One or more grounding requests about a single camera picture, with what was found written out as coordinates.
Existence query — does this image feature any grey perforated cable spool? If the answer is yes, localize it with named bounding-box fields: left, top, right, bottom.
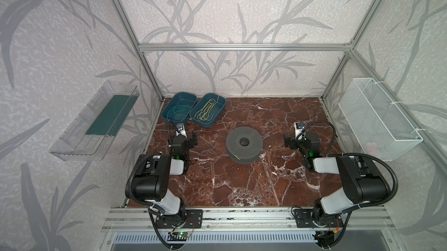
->
left=226, top=126, right=263, bottom=164

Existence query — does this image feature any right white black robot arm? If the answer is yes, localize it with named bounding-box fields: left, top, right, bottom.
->
left=284, top=121, right=399, bottom=221

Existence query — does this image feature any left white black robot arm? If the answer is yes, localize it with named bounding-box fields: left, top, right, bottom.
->
left=125, top=121, right=197, bottom=223

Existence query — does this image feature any left teal plastic bin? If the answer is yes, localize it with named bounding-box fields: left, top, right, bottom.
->
left=161, top=92, right=197, bottom=125

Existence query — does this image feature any teal plastic bin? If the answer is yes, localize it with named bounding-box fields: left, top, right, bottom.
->
left=189, top=93, right=227, bottom=128
left=161, top=92, right=197, bottom=125

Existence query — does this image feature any right teal plastic bin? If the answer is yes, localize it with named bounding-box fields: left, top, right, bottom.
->
left=189, top=93, right=227, bottom=128

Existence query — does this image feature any pink object in basket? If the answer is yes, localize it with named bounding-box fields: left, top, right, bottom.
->
left=364, top=142, right=381, bottom=157

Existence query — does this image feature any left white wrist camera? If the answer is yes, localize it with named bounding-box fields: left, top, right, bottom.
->
left=175, top=123, right=187, bottom=137

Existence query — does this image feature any green coiled cable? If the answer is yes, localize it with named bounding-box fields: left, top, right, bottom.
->
left=165, top=100, right=194, bottom=123

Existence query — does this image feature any yellow cable bundle in bin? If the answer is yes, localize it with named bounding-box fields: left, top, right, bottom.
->
left=193, top=94, right=221, bottom=123

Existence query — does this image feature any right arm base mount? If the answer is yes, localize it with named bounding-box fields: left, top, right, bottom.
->
left=291, top=207, right=344, bottom=229

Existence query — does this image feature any white wire mesh basket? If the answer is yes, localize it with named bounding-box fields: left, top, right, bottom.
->
left=339, top=78, right=423, bottom=161

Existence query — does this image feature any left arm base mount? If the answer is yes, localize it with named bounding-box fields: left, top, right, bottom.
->
left=156, top=209, right=203, bottom=229

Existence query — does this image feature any aluminium frame rail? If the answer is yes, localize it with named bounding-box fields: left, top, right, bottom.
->
left=114, top=0, right=447, bottom=169

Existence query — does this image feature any clear acrylic wall shelf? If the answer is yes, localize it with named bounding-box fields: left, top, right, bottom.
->
left=50, top=81, right=140, bottom=161

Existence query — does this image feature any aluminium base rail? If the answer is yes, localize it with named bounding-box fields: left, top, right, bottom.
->
left=101, top=206, right=396, bottom=232

